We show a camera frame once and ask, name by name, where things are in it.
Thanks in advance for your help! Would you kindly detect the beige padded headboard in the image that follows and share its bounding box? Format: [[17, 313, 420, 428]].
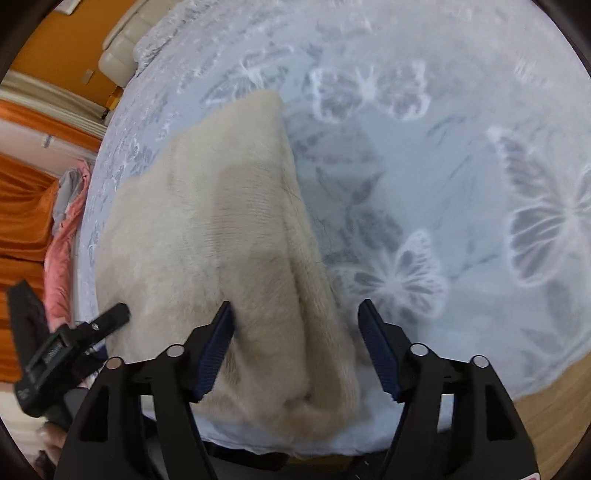
[[99, 0, 181, 88]]

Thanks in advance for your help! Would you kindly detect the butterfly print bedspread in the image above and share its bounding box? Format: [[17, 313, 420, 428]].
[[74, 0, 591, 457]]

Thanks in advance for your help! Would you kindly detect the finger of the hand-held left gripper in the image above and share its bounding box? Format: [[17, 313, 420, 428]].
[[69, 302, 132, 344]]

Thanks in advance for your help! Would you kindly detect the grey cloth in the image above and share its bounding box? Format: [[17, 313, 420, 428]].
[[52, 167, 85, 234]]

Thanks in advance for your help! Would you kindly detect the white window frame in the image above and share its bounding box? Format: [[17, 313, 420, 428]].
[[0, 71, 110, 155]]

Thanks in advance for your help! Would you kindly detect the orange curtain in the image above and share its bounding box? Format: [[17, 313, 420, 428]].
[[0, 99, 106, 384]]

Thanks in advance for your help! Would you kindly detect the person's left hand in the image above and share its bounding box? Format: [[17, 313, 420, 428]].
[[34, 422, 70, 478]]

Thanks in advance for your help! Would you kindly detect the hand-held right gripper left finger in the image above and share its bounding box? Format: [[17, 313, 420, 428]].
[[53, 300, 236, 480]]

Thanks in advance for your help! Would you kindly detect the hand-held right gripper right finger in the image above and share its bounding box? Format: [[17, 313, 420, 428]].
[[358, 298, 539, 480]]

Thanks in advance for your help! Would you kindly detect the pink blanket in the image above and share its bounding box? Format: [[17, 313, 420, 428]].
[[44, 161, 92, 324]]

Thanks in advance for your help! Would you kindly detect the cream sweater with black hearts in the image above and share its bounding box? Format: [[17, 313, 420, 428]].
[[95, 90, 361, 455]]

